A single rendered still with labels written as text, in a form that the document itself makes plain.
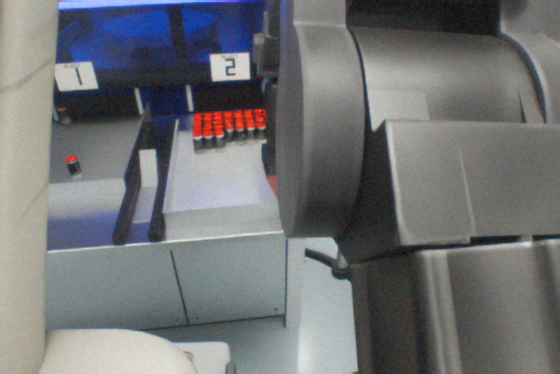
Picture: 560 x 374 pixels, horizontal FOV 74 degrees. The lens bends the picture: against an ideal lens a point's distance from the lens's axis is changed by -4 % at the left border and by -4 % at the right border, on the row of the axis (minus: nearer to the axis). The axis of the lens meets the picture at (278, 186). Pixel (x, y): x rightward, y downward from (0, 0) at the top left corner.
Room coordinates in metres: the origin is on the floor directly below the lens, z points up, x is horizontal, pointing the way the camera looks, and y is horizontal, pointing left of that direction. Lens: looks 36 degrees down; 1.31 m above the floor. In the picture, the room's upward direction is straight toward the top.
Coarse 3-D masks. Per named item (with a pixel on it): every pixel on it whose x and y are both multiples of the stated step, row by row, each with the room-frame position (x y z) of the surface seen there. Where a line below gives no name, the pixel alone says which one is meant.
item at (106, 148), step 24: (72, 120) 0.87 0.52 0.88; (96, 120) 0.87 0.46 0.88; (120, 120) 0.87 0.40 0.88; (144, 120) 0.82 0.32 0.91; (72, 144) 0.75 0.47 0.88; (96, 144) 0.75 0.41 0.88; (120, 144) 0.75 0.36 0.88; (96, 168) 0.65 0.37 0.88; (120, 168) 0.65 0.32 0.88; (48, 192) 0.55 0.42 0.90; (72, 192) 0.55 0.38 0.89; (96, 192) 0.56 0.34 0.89; (120, 192) 0.56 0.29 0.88
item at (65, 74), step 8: (64, 64) 0.80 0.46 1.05; (72, 64) 0.80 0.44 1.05; (80, 64) 0.81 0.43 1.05; (88, 64) 0.81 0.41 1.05; (56, 72) 0.80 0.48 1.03; (64, 72) 0.80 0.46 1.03; (72, 72) 0.80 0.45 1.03; (80, 72) 0.81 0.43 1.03; (88, 72) 0.81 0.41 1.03; (64, 80) 0.80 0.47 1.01; (72, 80) 0.80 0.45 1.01; (88, 80) 0.81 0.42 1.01; (96, 80) 0.81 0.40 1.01; (64, 88) 0.80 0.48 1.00; (72, 88) 0.80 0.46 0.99; (80, 88) 0.80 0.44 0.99; (88, 88) 0.81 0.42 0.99
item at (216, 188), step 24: (192, 144) 0.74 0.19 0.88; (192, 168) 0.65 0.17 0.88; (216, 168) 0.65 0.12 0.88; (240, 168) 0.65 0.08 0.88; (168, 192) 0.53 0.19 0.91; (192, 192) 0.57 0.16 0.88; (216, 192) 0.57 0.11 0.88; (240, 192) 0.57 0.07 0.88; (264, 192) 0.57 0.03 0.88; (168, 216) 0.47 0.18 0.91; (192, 216) 0.48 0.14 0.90; (216, 216) 0.48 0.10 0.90; (240, 216) 0.49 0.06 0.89; (264, 216) 0.49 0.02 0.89
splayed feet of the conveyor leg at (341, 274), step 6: (306, 252) 1.20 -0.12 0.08; (312, 252) 1.18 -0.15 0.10; (318, 252) 1.17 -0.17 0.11; (306, 258) 1.23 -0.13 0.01; (312, 258) 1.16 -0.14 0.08; (318, 258) 1.14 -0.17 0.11; (324, 258) 1.12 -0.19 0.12; (330, 258) 1.12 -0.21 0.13; (324, 264) 1.11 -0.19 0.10; (330, 264) 1.09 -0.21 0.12; (336, 270) 1.05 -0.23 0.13; (342, 270) 1.04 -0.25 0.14; (348, 270) 1.05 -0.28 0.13; (336, 276) 1.04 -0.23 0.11; (342, 276) 1.03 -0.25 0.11; (348, 276) 1.02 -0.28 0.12
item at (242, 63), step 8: (216, 56) 0.85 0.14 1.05; (224, 56) 0.85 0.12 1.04; (232, 56) 0.85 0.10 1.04; (240, 56) 0.85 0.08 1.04; (248, 56) 0.86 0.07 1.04; (216, 64) 0.85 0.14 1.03; (224, 64) 0.85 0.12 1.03; (232, 64) 0.85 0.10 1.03; (240, 64) 0.85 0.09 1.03; (248, 64) 0.86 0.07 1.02; (216, 72) 0.85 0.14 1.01; (224, 72) 0.85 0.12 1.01; (232, 72) 0.85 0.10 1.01; (240, 72) 0.85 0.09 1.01; (248, 72) 0.86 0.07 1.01; (216, 80) 0.85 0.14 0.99
